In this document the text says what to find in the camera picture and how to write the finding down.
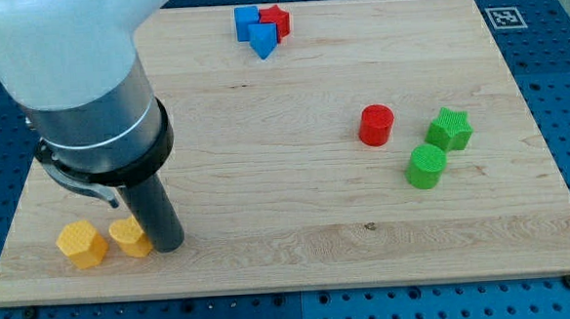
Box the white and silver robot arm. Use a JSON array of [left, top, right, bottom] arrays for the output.
[[0, 0, 169, 174]]

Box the red star block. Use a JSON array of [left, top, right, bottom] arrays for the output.
[[259, 5, 291, 44]]

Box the green star block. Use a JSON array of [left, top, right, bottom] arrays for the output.
[[425, 107, 473, 152]]

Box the wooden board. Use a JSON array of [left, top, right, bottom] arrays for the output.
[[0, 0, 570, 307]]

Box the red cylinder block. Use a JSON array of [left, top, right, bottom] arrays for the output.
[[358, 103, 394, 147]]

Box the blue triangle block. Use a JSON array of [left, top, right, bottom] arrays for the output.
[[248, 22, 278, 60]]

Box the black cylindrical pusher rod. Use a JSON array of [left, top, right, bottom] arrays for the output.
[[117, 174, 184, 253]]

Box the green cylinder block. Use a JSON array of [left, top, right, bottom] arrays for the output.
[[405, 143, 447, 189]]

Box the blue cube block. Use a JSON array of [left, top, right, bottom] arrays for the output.
[[233, 6, 260, 42]]

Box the yellow heart block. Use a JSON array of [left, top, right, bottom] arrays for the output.
[[108, 217, 153, 259]]

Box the yellow hexagon block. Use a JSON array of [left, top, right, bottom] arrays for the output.
[[56, 219, 109, 270]]

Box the white fiducial marker tag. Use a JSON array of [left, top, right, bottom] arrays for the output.
[[485, 6, 527, 30]]

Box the black clamp ring with lever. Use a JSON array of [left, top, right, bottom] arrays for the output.
[[31, 97, 179, 214]]

